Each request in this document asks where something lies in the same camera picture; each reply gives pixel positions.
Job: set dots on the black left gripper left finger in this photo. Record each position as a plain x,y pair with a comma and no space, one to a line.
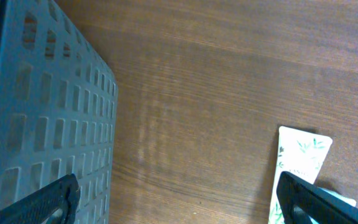
55,203

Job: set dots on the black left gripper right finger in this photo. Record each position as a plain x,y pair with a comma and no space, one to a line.
302,202

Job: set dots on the teal tissue pack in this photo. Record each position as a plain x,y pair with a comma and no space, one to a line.
349,201

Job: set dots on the white Pantene tube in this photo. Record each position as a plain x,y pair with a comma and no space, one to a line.
300,153

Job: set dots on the grey plastic mesh basket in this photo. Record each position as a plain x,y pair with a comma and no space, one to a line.
58,103

